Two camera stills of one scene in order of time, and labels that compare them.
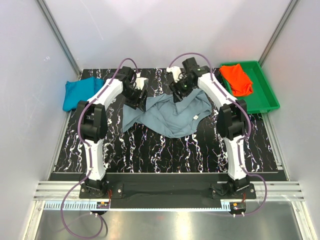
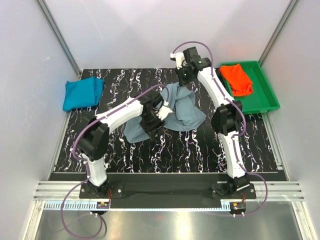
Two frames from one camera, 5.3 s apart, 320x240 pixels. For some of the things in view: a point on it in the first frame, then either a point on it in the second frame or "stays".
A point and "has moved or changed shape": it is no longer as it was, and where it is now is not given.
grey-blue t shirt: (167, 118) has moved or changed shape
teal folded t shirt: (81, 90) stays
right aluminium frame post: (277, 33) stays
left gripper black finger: (141, 103) -> (154, 133)
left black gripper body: (132, 96) -> (151, 121)
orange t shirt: (241, 84) stays
